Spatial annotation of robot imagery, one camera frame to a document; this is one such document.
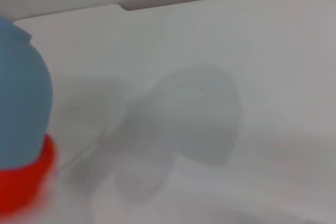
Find orange fruit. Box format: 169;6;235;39
0;133;57;218

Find blue bowl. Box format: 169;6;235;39
0;15;54;170

